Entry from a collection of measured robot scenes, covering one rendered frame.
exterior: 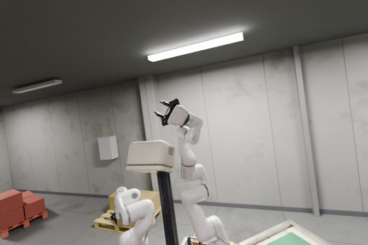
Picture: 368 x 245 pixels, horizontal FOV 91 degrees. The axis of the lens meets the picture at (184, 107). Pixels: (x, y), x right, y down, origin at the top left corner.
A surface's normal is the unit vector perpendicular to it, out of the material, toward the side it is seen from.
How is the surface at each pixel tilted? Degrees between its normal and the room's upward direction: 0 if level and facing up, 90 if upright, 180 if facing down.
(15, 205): 90
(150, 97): 90
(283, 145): 90
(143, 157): 64
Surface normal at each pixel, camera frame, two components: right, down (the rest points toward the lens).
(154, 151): -0.36, -0.40
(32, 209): 0.83, -0.11
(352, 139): -0.35, 0.05
